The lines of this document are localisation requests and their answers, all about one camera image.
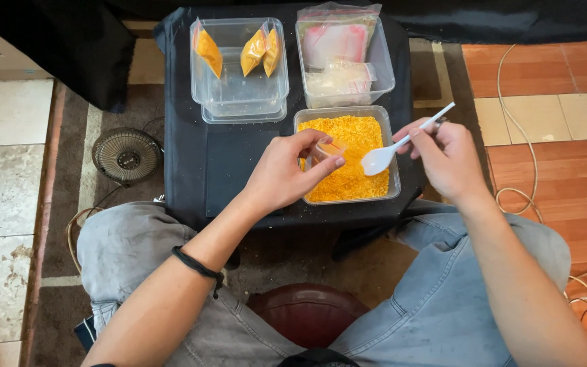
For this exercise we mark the person's right hand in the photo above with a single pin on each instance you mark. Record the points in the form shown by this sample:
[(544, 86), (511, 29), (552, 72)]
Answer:
[(451, 158)]

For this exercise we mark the person's left hand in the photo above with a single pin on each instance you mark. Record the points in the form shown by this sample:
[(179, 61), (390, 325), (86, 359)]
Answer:
[(273, 176)]

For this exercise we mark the small clear zip bag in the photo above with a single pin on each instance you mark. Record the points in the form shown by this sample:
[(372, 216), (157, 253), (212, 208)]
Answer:
[(328, 150)]

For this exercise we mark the white plastic spoon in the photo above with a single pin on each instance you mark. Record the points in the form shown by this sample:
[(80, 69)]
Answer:
[(377, 159)]

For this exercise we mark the black flat scale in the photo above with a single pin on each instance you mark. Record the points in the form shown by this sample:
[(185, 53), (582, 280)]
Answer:
[(232, 173)]

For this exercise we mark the clear container of crumbs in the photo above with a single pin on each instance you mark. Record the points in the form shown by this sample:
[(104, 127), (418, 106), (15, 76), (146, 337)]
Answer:
[(393, 168)]

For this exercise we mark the black cloth covered table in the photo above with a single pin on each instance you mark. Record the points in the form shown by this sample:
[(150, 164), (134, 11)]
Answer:
[(186, 153)]

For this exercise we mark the clear packet container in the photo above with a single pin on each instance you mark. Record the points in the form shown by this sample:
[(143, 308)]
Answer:
[(237, 89)]

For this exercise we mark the yellow crumbs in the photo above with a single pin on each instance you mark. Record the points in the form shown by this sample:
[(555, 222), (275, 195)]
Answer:
[(359, 137)]

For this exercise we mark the clear container of bags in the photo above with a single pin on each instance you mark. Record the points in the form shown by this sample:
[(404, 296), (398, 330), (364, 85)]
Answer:
[(382, 76)]

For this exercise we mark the small bundle of zip bags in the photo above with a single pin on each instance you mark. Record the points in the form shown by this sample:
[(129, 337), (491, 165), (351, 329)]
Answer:
[(339, 79)]

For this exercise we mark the yellow filled packet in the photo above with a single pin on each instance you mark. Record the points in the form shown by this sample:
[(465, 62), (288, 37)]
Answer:
[(208, 51), (272, 53), (252, 52)]

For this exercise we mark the dark red stool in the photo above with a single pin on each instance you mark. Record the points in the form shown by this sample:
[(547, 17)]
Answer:
[(306, 313)]

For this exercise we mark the large pack of zip bags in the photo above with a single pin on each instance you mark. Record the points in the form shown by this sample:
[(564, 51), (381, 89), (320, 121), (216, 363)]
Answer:
[(337, 43)]

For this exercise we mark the small metal fan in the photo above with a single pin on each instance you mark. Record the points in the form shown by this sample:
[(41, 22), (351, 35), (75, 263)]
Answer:
[(126, 155)]

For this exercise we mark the grey blue jeans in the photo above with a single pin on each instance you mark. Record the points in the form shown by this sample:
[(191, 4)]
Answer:
[(426, 306)]

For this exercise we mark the black shirt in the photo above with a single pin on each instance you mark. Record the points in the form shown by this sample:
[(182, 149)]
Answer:
[(319, 358)]

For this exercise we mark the brown patterned rug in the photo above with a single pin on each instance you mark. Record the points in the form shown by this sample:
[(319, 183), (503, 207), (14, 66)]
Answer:
[(64, 214)]

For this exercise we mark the black backdrop cloth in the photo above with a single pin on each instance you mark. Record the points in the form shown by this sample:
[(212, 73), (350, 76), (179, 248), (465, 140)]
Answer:
[(59, 51)]

